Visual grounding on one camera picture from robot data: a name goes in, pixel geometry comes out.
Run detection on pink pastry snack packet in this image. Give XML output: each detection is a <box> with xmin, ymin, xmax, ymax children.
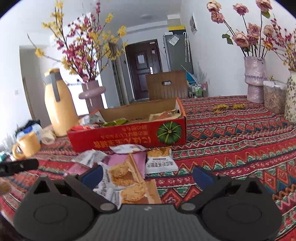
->
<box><xmin>92</xmin><ymin>151</ymin><xmax>162</xmax><ymax>210</ymax></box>

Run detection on white pastry snack packet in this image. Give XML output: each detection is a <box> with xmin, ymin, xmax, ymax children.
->
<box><xmin>145</xmin><ymin>147</ymin><xmax>178</xmax><ymax>174</ymax></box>

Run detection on orange cream snack packet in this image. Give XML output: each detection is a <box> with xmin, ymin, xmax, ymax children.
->
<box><xmin>149</xmin><ymin>111</ymin><xmax>181</xmax><ymax>121</ymax></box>

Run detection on yellow ceramic mug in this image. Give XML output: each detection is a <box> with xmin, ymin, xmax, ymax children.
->
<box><xmin>12</xmin><ymin>132</ymin><xmax>41</xmax><ymax>160</ymax></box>

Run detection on tissue pack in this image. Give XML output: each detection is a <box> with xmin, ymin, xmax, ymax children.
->
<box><xmin>16</xmin><ymin>123</ymin><xmax>42</xmax><ymax>142</ymax></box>

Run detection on patterned red tablecloth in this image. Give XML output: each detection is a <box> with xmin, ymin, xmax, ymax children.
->
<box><xmin>0</xmin><ymin>94</ymin><xmax>296</xmax><ymax>241</ymax></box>

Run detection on red snack packet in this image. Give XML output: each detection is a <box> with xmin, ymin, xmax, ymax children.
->
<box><xmin>70</xmin><ymin>124</ymin><xmax>101</xmax><ymax>132</ymax></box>

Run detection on yellow thermos jug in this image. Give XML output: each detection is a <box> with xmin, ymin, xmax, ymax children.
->
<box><xmin>44</xmin><ymin>68</ymin><xmax>79</xmax><ymax>137</ymax></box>

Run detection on fallen yellow flower petals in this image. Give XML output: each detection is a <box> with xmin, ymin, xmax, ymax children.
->
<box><xmin>213</xmin><ymin>103</ymin><xmax>246</xmax><ymax>114</ymax></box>

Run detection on green snack packet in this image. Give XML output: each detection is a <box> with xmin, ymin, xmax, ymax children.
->
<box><xmin>103</xmin><ymin>118</ymin><xmax>128</xmax><ymax>127</ymax></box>

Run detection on floral patterned vase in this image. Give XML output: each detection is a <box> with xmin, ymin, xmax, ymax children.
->
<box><xmin>284</xmin><ymin>71</ymin><xmax>296</xmax><ymax>124</ymax></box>

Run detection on red cardboard snack box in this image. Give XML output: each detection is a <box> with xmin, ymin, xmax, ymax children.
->
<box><xmin>67</xmin><ymin>97</ymin><xmax>186</xmax><ymax>152</ymax></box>

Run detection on clear jar with white lid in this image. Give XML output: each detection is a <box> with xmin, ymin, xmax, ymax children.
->
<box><xmin>263</xmin><ymin>80</ymin><xmax>287</xmax><ymax>114</ymax></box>

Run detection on textured pink vase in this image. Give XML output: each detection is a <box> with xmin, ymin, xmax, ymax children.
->
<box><xmin>244</xmin><ymin>56</ymin><xmax>267</xmax><ymax>104</ymax></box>

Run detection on yellow and pink blossom branches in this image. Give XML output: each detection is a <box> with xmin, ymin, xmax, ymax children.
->
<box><xmin>42</xmin><ymin>1</ymin><xmax>126</xmax><ymax>83</ymax></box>

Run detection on wooden chair back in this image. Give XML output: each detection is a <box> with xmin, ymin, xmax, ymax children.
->
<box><xmin>146</xmin><ymin>70</ymin><xmax>188</xmax><ymax>100</ymax></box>

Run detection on dried pink roses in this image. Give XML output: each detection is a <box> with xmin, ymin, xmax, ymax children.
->
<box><xmin>206</xmin><ymin>0</ymin><xmax>296</xmax><ymax>72</ymax></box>

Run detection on dark entrance door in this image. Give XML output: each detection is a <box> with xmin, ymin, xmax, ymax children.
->
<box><xmin>125</xmin><ymin>40</ymin><xmax>162</xmax><ymax>100</ymax></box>

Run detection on grey refrigerator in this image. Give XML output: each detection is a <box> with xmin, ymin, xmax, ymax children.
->
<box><xmin>163</xmin><ymin>30</ymin><xmax>194</xmax><ymax>74</ymax></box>

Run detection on pink ring vase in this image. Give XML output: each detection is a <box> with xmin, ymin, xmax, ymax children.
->
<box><xmin>78</xmin><ymin>80</ymin><xmax>106</xmax><ymax>113</ymax></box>

